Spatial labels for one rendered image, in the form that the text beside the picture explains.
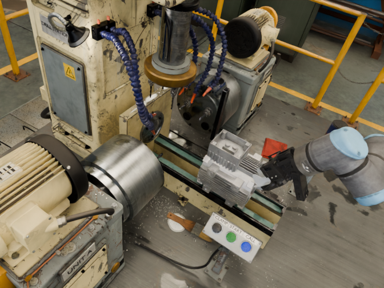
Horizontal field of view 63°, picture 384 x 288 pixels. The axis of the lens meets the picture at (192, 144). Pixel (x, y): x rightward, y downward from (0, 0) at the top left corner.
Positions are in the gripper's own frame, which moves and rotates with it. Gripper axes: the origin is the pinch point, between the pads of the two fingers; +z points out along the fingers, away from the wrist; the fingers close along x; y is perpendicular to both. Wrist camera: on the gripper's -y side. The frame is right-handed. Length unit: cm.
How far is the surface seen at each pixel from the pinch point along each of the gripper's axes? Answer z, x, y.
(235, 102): 14.6, -37.7, 24.5
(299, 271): 11.3, 0.5, -37.8
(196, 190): 26.9, 1.2, 8.7
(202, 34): 180, -287, 101
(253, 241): -3.2, 19.5, -6.5
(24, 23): 266, -141, 241
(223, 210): 22.0, 1.2, -3.4
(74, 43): -4, 23, 67
